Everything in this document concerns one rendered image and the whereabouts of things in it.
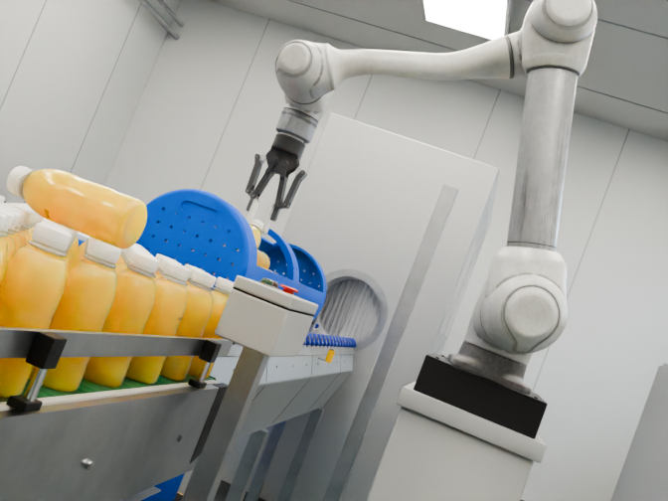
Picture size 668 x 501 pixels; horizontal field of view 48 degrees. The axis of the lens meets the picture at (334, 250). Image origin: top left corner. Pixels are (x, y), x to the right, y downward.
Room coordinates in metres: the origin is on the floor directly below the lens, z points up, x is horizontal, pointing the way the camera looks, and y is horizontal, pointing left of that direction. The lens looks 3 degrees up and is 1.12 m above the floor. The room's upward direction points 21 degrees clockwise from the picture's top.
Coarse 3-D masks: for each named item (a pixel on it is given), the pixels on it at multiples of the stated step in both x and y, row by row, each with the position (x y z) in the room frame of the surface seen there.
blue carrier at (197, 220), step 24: (168, 192) 1.59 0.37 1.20; (192, 192) 1.58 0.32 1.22; (168, 216) 1.58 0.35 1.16; (192, 216) 1.57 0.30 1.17; (216, 216) 1.57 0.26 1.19; (240, 216) 1.57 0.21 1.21; (144, 240) 1.59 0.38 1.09; (168, 240) 1.58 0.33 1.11; (192, 240) 1.57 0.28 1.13; (216, 240) 1.56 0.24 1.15; (240, 240) 1.55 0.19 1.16; (264, 240) 2.27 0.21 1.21; (192, 264) 1.56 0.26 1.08; (216, 264) 1.55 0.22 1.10; (240, 264) 1.54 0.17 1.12; (288, 264) 1.94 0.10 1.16; (312, 264) 2.40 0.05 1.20; (312, 288) 2.18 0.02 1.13
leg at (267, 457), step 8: (280, 424) 3.51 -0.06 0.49; (272, 432) 3.52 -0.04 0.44; (280, 432) 3.51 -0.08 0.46; (272, 440) 3.51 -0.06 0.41; (280, 440) 3.55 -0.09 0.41; (272, 448) 3.51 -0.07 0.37; (264, 456) 3.51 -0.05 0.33; (272, 456) 3.51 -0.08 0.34; (264, 464) 3.51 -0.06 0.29; (256, 472) 3.52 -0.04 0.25; (264, 472) 3.51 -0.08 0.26; (256, 480) 3.51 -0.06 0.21; (264, 480) 3.54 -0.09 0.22; (256, 488) 3.51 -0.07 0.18; (248, 496) 3.52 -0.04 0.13; (256, 496) 3.51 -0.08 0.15
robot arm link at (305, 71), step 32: (288, 64) 1.53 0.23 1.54; (320, 64) 1.55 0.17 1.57; (352, 64) 1.58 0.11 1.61; (384, 64) 1.61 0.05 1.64; (416, 64) 1.65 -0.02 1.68; (448, 64) 1.69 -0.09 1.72; (480, 64) 1.69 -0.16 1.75; (512, 64) 1.67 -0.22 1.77; (288, 96) 1.69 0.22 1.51; (320, 96) 1.65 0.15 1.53
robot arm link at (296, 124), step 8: (288, 112) 1.73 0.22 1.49; (296, 112) 1.72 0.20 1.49; (280, 120) 1.74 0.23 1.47; (288, 120) 1.73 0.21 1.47; (296, 120) 1.72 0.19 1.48; (304, 120) 1.73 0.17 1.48; (312, 120) 1.74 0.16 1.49; (280, 128) 1.74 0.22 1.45; (288, 128) 1.73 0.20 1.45; (296, 128) 1.73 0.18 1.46; (304, 128) 1.73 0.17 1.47; (312, 128) 1.75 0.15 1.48; (296, 136) 1.74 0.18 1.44; (304, 136) 1.74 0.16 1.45
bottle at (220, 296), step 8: (216, 288) 1.37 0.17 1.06; (216, 296) 1.36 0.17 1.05; (224, 296) 1.36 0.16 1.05; (216, 304) 1.35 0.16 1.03; (224, 304) 1.36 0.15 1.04; (216, 312) 1.35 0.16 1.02; (216, 320) 1.35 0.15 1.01; (208, 328) 1.35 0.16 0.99; (208, 336) 1.35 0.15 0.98; (216, 336) 1.36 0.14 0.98; (192, 360) 1.35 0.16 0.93; (200, 360) 1.35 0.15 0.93; (192, 368) 1.35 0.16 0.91; (200, 368) 1.35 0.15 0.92; (208, 376) 1.38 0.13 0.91
